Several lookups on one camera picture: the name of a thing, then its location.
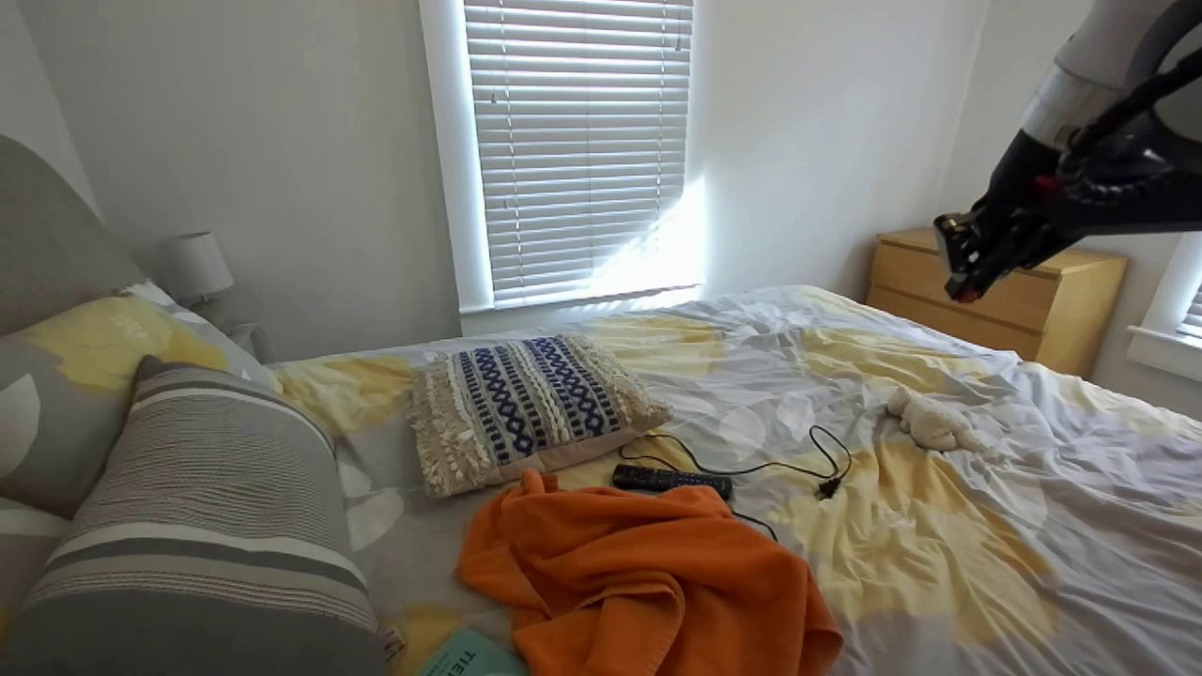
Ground blue patterned woven cushion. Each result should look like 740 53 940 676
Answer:
412 335 670 500

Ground teal book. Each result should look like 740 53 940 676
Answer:
420 627 526 676

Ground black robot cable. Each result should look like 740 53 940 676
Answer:
1025 0 1202 239

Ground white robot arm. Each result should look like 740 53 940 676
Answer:
934 0 1202 301

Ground yellow grey floral pillow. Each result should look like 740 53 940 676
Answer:
0 282 273 515

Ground white bedside lamp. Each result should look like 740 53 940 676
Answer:
163 231 237 326

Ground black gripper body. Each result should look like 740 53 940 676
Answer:
967 130 1086 282

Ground orange cloth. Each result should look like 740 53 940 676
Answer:
454 471 842 676

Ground white yellow floral duvet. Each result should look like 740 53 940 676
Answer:
273 286 1202 676

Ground grey upholstered headboard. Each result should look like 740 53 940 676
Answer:
0 140 142 335

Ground grey striped pillow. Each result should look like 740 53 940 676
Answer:
0 361 389 676

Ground white window blinds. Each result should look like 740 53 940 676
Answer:
461 0 695 305

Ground wooden chest of drawers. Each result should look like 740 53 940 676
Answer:
868 227 1126 374

